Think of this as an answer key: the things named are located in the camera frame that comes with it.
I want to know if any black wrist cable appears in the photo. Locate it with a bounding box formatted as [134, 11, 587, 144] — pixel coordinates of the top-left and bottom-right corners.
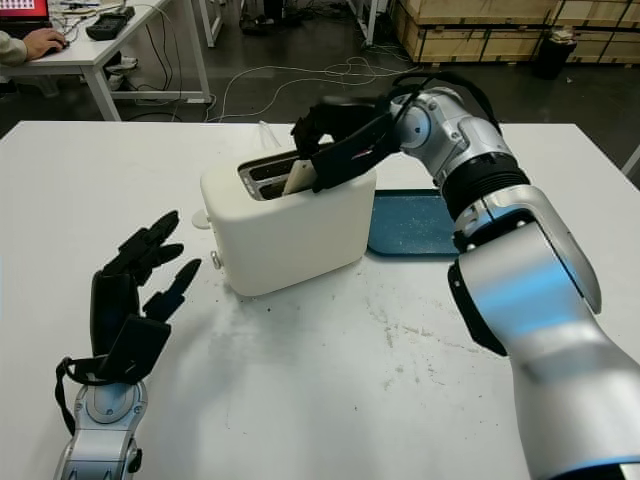
[387, 71, 504, 137]
[53, 354, 104, 437]

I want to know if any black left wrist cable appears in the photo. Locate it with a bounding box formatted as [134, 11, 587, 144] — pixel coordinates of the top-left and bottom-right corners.
[53, 354, 104, 437]

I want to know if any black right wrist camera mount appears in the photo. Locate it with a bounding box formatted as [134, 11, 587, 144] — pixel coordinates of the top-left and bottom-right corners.
[309, 113, 402, 194]

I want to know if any person in dark trousers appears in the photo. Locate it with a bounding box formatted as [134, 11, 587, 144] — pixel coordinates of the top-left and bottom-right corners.
[241, 0, 284, 36]

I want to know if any slice of bread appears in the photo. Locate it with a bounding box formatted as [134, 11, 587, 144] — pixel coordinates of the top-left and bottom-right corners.
[281, 158, 319, 197]

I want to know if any plywood shipping crate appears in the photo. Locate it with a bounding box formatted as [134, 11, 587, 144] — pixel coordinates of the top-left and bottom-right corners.
[549, 0, 640, 66]
[393, 4, 552, 64]
[397, 0, 565, 27]

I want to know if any white office desk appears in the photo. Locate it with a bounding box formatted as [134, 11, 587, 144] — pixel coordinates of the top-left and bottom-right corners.
[0, 0, 214, 122]

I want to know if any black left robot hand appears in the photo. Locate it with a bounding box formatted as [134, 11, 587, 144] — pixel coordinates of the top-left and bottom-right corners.
[90, 209, 202, 358]

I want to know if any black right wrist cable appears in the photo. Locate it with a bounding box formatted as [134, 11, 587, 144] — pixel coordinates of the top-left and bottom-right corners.
[387, 71, 504, 137]

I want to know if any person in beige jacket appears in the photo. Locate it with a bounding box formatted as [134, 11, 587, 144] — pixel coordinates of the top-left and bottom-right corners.
[0, 27, 69, 65]

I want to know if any white cable on floor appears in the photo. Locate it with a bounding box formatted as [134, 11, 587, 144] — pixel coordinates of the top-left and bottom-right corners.
[206, 55, 417, 124]

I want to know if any white two-slot toaster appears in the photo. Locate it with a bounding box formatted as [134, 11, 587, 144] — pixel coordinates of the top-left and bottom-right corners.
[192, 142, 378, 299]

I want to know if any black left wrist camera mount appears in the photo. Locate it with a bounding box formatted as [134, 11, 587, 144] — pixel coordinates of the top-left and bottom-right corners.
[93, 312, 173, 386]

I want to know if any blue speckled tray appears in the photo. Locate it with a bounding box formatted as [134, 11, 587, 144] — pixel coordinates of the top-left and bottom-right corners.
[367, 188, 464, 262]

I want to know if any white toaster power cord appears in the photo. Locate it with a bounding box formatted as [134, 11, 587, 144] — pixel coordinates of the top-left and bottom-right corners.
[256, 120, 282, 152]

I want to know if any black handheld controller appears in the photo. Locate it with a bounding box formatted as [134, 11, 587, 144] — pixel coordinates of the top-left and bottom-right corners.
[84, 5, 137, 42]

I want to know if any black trash bin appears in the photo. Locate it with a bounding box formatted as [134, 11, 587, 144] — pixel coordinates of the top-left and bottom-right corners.
[531, 28, 577, 81]

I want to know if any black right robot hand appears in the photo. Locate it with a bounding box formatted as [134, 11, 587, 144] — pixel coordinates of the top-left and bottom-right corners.
[291, 96, 390, 153]

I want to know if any white table frame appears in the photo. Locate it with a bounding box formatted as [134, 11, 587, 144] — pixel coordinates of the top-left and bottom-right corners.
[196, 0, 225, 49]
[348, 0, 397, 49]

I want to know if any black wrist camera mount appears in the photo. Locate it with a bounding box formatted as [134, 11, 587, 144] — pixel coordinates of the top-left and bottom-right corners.
[93, 312, 173, 386]
[309, 113, 402, 194]

